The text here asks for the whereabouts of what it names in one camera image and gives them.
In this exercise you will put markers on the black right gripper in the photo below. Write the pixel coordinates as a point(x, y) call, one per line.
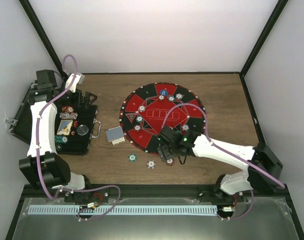
point(164, 154)

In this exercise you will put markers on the white blue poker chip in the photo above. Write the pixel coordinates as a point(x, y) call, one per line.
point(141, 108)
point(178, 96)
point(185, 127)

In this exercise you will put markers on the white blue chip stack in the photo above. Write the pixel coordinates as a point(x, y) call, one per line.
point(151, 164)

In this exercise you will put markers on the brown red poker chip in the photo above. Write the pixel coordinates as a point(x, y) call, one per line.
point(137, 127)
point(161, 97)

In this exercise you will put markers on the blue green poker chip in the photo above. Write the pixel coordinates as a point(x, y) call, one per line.
point(171, 98)
point(139, 119)

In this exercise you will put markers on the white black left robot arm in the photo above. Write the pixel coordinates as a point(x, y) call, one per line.
point(43, 167)

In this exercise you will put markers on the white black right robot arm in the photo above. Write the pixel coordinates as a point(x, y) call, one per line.
point(259, 167)

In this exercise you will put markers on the mixed chips in case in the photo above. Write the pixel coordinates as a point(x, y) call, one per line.
point(68, 113)

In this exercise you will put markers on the round red black poker mat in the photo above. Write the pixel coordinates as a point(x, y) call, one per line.
point(186, 111)

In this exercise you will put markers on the black poker set case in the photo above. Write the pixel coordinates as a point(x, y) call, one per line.
point(74, 122)

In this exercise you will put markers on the blue small blind button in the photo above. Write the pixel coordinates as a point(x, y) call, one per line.
point(164, 92)

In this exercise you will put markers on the card deck in case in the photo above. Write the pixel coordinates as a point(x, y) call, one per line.
point(64, 128)

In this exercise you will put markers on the playing card deck box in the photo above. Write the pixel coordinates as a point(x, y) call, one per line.
point(115, 135)

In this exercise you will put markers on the black dealer button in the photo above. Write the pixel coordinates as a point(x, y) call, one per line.
point(82, 130)

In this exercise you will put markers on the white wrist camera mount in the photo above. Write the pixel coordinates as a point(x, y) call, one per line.
point(73, 81)

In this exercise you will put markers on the light blue slotted rail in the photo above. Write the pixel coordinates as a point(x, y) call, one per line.
point(135, 210)

